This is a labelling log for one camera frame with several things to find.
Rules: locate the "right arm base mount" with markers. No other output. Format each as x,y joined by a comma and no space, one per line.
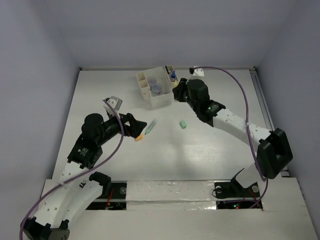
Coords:
233,196

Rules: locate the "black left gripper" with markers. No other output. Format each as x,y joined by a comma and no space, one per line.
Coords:
135,126

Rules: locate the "white perforated basket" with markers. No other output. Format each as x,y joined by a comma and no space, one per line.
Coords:
167,97

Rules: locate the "green uncapped highlighter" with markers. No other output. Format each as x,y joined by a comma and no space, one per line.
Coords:
150,126

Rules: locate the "aluminium table edge rail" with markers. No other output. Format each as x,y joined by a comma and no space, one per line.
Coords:
261,99

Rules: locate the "green highlighter cap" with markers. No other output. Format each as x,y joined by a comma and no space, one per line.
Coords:
182,124

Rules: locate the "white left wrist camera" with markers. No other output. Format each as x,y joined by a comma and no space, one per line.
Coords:
112,104

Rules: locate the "paperclip jar near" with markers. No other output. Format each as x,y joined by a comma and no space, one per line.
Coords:
156,90

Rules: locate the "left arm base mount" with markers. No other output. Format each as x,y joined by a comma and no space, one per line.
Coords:
113,196

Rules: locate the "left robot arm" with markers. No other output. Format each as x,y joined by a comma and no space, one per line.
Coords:
80,183

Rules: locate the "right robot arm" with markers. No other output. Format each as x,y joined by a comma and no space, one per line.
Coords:
271,148

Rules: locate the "orange highlighter cap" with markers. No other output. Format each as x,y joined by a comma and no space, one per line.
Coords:
139,138

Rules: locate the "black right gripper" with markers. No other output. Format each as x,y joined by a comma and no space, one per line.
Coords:
178,90

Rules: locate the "cream divided organizer far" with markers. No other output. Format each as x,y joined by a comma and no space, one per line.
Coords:
171,84

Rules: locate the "cream divided side organizer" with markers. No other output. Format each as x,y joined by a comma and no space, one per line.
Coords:
143,85

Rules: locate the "clear blue spray bottle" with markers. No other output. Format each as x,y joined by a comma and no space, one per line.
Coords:
173,76

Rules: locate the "paperclip jar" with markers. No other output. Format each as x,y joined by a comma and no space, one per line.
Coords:
156,90
151,80

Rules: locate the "paperclip jar far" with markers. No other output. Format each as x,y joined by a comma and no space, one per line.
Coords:
151,80

